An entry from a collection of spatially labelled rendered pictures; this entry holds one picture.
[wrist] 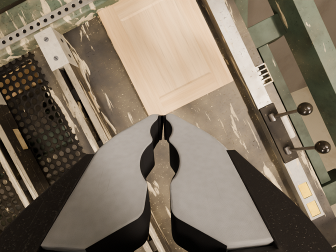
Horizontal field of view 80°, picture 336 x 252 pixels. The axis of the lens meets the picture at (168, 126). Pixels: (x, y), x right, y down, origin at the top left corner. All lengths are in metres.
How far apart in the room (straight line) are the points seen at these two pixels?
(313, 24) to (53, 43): 0.82
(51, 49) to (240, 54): 0.60
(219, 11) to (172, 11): 0.15
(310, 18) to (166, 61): 0.48
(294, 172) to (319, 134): 2.67
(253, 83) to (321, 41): 0.25
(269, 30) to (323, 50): 0.18
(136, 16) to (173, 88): 0.27
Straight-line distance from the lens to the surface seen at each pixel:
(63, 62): 0.74
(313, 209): 0.89
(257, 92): 0.73
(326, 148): 0.70
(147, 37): 0.75
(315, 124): 3.55
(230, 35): 0.75
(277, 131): 0.75
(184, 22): 0.76
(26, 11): 0.87
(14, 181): 0.84
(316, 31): 0.85
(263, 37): 0.87
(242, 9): 1.18
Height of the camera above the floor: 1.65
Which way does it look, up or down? 36 degrees down
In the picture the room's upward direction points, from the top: 155 degrees clockwise
